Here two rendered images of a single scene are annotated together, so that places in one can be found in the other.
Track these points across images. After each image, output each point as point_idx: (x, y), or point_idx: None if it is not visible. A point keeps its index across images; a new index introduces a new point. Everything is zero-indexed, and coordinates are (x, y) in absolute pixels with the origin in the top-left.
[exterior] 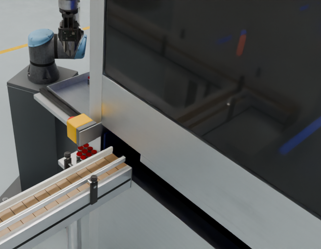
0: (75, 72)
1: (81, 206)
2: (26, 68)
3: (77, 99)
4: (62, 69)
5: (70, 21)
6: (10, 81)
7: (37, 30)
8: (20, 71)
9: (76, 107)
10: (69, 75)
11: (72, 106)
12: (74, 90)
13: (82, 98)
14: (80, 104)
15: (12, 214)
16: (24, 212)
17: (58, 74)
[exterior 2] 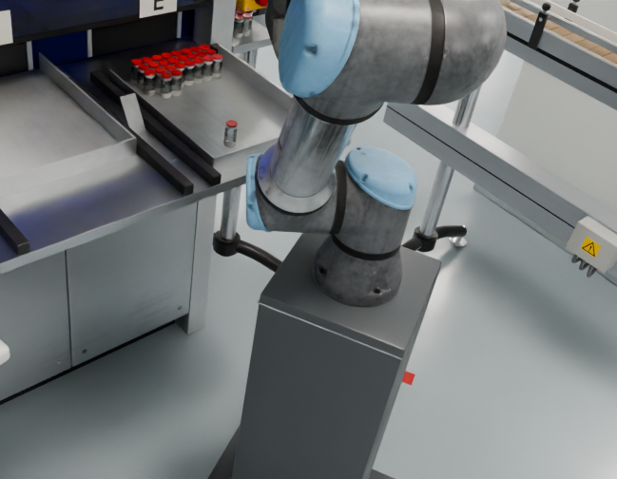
0: (268, 285)
1: None
2: (411, 306)
3: (256, 118)
4: (310, 301)
5: None
6: (433, 261)
7: (397, 180)
8: (423, 294)
9: (257, 102)
10: (282, 274)
11: (265, 77)
12: (264, 138)
13: (245, 118)
14: (249, 106)
15: None
16: None
17: (316, 254)
